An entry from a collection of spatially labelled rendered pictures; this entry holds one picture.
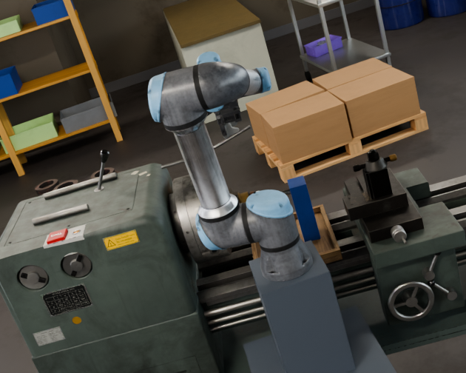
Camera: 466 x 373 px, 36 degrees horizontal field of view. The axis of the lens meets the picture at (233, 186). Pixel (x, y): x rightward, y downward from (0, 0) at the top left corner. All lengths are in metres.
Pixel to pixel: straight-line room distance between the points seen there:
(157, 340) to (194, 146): 0.89
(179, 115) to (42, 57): 5.98
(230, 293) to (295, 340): 0.50
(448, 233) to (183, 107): 1.03
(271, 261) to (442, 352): 1.52
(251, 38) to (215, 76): 5.05
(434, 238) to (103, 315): 1.11
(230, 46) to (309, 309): 4.94
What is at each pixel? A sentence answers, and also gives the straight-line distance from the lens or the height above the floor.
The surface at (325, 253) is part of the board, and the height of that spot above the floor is 0.90.
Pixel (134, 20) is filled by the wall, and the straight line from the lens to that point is 9.11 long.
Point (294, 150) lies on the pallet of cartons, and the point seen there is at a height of 0.21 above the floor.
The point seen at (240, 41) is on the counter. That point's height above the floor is 0.66.
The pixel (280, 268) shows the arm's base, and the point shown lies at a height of 1.14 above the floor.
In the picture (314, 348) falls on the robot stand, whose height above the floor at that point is 0.87.
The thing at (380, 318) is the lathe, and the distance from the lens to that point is 2.71.
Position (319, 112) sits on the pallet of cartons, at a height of 0.43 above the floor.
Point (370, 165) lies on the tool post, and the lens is 2.42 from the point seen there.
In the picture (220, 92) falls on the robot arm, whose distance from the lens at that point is 1.75.
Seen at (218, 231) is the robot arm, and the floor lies 1.29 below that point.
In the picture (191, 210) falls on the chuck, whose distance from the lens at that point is 2.39.
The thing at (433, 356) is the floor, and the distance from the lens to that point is 3.34.
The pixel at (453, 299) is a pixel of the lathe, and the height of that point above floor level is 0.67.
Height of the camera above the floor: 2.16
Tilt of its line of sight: 24 degrees down
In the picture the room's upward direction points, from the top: 18 degrees counter-clockwise
